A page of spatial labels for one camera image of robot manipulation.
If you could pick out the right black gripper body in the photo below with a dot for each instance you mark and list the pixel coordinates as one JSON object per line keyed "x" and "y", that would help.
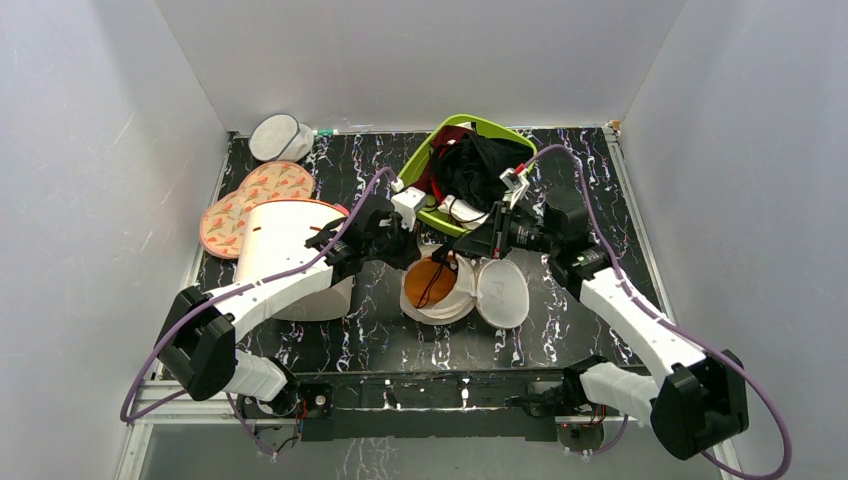
{"x": 497, "y": 230}

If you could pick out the green plastic basket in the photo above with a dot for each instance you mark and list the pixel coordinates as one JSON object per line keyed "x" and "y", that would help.
{"x": 419, "y": 160}

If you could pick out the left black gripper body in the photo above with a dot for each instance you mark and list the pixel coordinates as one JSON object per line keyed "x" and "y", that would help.
{"x": 395, "y": 247}

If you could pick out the black strappy bra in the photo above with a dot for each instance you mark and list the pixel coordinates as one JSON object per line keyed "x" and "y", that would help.
{"x": 466, "y": 172}

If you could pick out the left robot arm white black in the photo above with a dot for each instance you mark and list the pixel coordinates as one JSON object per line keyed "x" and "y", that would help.
{"x": 198, "y": 341}

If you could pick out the white folded garment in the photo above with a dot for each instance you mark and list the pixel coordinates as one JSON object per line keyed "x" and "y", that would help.
{"x": 462, "y": 213}

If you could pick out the dark red garment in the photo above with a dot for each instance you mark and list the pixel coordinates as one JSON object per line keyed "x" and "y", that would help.
{"x": 445, "y": 138}

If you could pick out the black lace bra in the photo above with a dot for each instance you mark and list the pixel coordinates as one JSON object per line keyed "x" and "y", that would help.
{"x": 507, "y": 153}

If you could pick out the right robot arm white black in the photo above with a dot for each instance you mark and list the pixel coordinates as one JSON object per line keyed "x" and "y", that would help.
{"x": 691, "y": 400}

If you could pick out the floral peach bra wash bag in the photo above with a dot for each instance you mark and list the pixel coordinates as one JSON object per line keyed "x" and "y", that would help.
{"x": 223, "y": 225}

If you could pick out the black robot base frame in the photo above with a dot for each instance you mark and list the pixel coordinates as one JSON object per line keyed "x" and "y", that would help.
{"x": 529, "y": 404}

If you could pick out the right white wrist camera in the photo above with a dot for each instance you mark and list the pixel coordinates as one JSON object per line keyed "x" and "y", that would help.
{"x": 516, "y": 183}

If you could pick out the white grey-trimmed mesh bag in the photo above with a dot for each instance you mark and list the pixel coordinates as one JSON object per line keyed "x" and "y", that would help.
{"x": 281, "y": 137}

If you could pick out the orange bra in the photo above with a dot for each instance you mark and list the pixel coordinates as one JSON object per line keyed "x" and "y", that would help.
{"x": 428, "y": 281}

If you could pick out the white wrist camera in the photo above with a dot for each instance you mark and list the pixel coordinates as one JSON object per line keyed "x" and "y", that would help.
{"x": 407, "y": 202}
{"x": 516, "y": 183}

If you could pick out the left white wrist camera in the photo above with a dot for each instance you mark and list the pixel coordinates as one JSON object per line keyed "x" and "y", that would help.
{"x": 407, "y": 202}

